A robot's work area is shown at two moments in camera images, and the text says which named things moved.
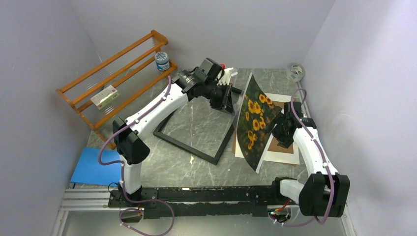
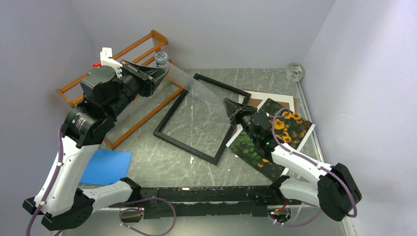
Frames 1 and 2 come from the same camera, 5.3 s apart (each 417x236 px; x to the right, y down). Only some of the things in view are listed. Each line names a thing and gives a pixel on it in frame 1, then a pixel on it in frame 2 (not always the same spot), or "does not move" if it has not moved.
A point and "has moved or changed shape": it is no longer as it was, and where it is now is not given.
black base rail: x=160 y=203 does not move
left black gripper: x=227 y=104 → x=146 y=72
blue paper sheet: x=90 y=171 does not move
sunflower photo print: x=253 y=138 has moved or changed shape
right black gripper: x=284 y=141 → x=232 y=108
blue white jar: x=162 y=59 does not move
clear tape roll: x=295 y=72 does not move
